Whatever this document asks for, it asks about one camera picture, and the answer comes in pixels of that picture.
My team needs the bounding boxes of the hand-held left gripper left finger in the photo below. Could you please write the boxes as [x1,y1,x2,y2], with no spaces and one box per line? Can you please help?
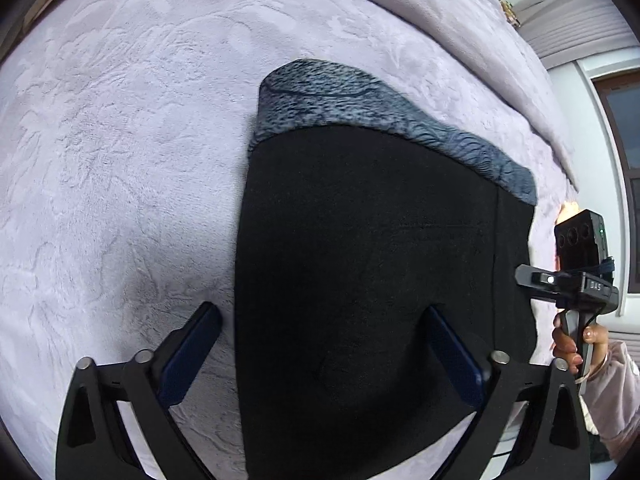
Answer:
[55,301,223,480]

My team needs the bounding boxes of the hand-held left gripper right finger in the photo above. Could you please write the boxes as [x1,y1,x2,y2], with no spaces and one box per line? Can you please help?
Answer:
[425,305,591,480]

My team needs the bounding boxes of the black pants with grey lining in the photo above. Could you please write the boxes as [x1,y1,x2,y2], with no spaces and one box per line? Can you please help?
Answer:
[234,59,539,480]

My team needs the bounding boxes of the person's right hand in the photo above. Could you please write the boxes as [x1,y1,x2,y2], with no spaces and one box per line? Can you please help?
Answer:
[551,312,610,378]

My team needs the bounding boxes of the dark framed window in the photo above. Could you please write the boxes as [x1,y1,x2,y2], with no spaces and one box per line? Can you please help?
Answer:
[592,72,640,292]

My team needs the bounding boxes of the lavender plush blanket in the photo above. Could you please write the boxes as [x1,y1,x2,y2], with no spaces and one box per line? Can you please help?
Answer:
[0,0,581,480]

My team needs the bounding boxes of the pale pleated curtain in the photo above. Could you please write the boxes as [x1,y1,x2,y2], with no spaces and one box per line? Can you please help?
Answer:
[517,0,640,70]

